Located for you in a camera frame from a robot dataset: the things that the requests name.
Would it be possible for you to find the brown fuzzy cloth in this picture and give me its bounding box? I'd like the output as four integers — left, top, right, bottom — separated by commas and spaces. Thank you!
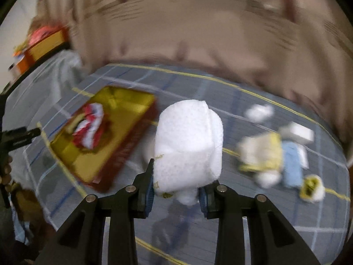
11, 188, 45, 227

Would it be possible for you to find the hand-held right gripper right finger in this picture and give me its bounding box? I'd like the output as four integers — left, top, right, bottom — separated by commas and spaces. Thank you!
199, 182, 322, 265

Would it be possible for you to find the orange box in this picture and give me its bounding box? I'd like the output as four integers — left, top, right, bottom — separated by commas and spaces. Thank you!
15, 54, 34, 74

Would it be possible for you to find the person's left hand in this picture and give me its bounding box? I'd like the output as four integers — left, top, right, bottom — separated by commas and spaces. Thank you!
0, 155, 14, 194

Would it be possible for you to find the red and white cloth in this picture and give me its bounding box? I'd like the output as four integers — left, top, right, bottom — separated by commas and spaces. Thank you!
72, 102, 107, 151

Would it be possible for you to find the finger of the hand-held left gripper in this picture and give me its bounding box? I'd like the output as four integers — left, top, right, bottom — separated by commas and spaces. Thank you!
0, 127, 41, 151

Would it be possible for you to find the white fluffy towel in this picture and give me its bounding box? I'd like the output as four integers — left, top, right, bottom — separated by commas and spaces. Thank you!
153, 99, 224, 206

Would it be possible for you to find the red and gold box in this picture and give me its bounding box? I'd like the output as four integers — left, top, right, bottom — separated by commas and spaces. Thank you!
50, 86, 159, 194

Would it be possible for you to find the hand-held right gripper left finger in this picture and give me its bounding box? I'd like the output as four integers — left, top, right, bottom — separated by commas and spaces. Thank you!
39, 159, 155, 265

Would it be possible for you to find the beige floral curtain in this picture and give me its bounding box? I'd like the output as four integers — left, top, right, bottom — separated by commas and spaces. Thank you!
36, 0, 353, 169

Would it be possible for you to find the red and yellow storage box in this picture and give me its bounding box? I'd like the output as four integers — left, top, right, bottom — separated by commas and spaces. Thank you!
23, 28, 69, 62

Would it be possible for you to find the grey blue blanket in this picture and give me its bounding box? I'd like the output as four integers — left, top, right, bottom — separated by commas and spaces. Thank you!
6, 50, 91, 111

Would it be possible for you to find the yellow and white rolled sock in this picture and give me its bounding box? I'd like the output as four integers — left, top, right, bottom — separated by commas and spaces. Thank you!
299, 174, 326, 203

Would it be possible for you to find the small white fluffy ball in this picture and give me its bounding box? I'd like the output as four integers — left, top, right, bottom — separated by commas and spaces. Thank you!
245, 103, 275, 123

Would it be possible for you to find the light blue cloth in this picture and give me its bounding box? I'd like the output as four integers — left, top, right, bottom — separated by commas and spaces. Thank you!
283, 141, 304, 188

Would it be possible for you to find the white box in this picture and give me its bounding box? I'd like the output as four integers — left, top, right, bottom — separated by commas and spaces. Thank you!
278, 121, 315, 145

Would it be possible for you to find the grey plaid bedsheet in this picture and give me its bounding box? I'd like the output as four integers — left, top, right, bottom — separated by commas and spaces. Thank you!
6, 63, 348, 265

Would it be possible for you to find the orange pink bag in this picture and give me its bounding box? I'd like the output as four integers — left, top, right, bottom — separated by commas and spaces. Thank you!
28, 25, 64, 45

